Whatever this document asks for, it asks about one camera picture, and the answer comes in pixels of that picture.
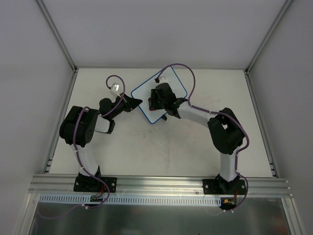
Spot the red whiteboard eraser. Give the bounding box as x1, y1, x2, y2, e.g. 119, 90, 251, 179
148, 97, 156, 111

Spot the blue framed whiteboard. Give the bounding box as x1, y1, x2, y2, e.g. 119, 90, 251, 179
131, 67, 188, 124

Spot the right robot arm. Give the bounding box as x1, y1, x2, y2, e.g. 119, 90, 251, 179
148, 83, 245, 194

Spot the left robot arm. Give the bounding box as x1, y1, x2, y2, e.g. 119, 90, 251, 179
59, 94, 142, 191

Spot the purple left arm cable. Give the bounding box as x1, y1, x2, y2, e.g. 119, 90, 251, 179
73, 75, 127, 209

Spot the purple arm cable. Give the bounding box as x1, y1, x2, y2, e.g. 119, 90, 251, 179
155, 64, 250, 213
73, 75, 127, 209

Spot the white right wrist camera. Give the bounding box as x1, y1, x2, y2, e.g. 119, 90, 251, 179
155, 76, 169, 84

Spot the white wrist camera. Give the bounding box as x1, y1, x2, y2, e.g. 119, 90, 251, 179
155, 76, 169, 84
110, 83, 120, 97

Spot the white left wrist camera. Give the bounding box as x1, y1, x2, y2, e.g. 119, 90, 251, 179
110, 83, 120, 97

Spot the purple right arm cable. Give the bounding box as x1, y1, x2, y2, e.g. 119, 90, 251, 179
155, 64, 250, 213

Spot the right aluminium frame post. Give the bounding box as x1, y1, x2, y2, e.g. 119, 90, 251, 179
245, 0, 294, 74

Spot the aluminium frame post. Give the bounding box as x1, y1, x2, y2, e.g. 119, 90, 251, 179
245, 0, 294, 74
35, 0, 77, 72

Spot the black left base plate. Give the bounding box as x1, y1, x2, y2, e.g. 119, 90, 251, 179
73, 175, 117, 193

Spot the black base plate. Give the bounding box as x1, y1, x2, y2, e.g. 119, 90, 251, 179
73, 175, 117, 193
202, 179, 247, 195

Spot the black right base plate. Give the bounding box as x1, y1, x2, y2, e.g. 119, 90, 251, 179
202, 179, 247, 195

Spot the slotted white cable duct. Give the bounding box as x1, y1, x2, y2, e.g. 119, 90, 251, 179
39, 193, 222, 207

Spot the aluminium mounting rail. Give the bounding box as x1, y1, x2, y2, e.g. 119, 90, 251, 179
28, 174, 293, 198

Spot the left aluminium frame post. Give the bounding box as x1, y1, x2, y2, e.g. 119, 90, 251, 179
35, 0, 77, 72

